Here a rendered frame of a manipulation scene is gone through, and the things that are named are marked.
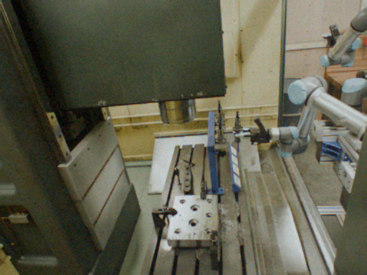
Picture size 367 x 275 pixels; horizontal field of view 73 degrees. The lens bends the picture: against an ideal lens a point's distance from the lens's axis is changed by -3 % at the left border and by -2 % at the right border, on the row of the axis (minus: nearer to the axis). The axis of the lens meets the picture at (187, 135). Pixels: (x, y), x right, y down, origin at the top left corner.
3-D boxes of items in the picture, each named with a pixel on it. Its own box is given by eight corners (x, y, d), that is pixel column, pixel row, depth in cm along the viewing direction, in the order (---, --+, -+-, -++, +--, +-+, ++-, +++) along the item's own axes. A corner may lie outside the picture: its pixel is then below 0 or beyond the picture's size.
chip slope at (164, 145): (254, 154, 230) (254, 129, 218) (268, 210, 169) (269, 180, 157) (160, 159, 243) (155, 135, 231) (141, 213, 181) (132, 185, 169)
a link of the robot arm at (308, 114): (320, 67, 135) (296, 137, 166) (307, 71, 130) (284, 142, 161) (339, 75, 127) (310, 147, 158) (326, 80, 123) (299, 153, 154)
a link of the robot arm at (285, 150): (297, 153, 155) (299, 138, 149) (285, 160, 150) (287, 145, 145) (287, 148, 161) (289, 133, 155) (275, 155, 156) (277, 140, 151)
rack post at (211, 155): (223, 188, 152) (220, 146, 138) (223, 194, 147) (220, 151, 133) (207, 189, 153) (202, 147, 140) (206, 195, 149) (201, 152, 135)
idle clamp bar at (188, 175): (192, 172, 170) (191, 164, 167) (192, 199, 147) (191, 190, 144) (184, 173, 171) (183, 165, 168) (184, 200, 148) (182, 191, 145)
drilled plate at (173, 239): (218, 201, 137) (217, 194, 135) (218, 246, 112) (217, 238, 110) (176, 202, 141) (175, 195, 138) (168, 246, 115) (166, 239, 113)
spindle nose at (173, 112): (166, 111, 118) (161, 86, 112) (200, 109, 114) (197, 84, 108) (155, 126, 104) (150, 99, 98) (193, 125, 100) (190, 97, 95)
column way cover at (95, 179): (132, 188, 163) (111, 116, 139) (105, 253, 121) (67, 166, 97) (125, 189, 163) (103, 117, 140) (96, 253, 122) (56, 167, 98)
